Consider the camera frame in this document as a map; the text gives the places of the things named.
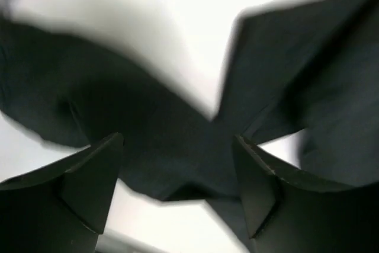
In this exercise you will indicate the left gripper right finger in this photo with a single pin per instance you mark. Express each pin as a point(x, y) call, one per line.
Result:
point(289, 210)

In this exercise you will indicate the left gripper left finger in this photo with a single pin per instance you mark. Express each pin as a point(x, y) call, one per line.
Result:
point(61, 207)

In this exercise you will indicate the black trousers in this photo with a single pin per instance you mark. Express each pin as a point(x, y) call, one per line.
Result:
point(311, 67)

